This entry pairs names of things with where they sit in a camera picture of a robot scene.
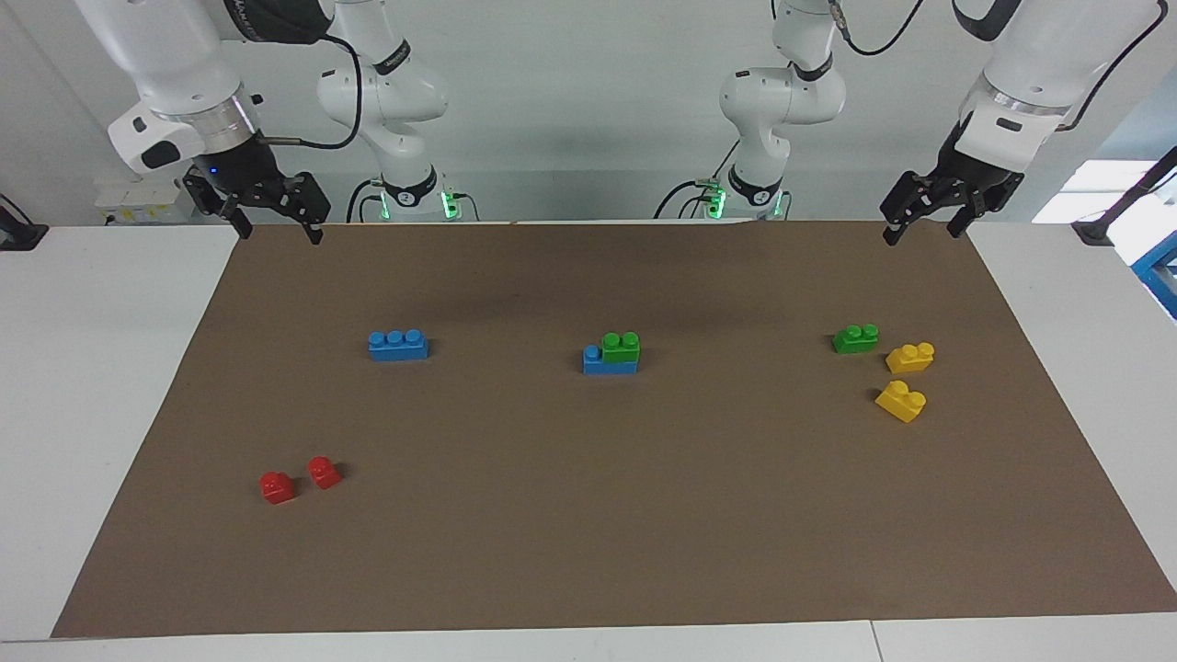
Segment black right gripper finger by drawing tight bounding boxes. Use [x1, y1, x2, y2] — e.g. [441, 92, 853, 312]
[183, 165, 253, 241]
[280, 171, 333, 245]

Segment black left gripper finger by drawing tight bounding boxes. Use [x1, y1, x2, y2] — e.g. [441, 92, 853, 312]
[880, 171, 949, 246]
[948, 178, 1019, 239]

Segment blue three-stud block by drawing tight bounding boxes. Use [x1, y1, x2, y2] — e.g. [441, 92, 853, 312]
[368, 329, 430, 361]
[582, 345, 640, 375]

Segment yellow two-stud block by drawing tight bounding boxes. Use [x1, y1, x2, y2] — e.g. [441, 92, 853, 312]
[874, 380, 928, 424]
[885, 342, 936, 374]

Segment white power strip box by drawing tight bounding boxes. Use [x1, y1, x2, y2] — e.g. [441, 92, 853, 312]
[95, 177, 196, 224]

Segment black clamp stand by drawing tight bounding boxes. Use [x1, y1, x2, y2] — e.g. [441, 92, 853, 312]
[1071, 147, 1177, 246]

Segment black table clamp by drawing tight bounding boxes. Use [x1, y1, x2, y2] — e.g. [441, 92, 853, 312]
[0, 193, 49, 251]

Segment brown table mat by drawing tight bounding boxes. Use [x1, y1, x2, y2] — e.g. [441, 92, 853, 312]
[51, 219, 1177, 639]

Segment black right base cable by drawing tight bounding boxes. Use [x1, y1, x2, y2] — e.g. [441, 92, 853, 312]
[346, 177, 385, 224]

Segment black base cable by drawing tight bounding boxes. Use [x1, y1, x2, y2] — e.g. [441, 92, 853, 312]
[346, 177, 385, 224]
[653, 138, 742, 222]

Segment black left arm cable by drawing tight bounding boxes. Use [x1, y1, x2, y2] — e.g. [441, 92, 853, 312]
[828, 0, 1169, 131]

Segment blue frame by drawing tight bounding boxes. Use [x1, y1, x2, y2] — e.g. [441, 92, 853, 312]
[1131, 230, 1177, 321]

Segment black left base cable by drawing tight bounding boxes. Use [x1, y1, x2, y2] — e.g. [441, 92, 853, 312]
[653, 138, 742, 222]

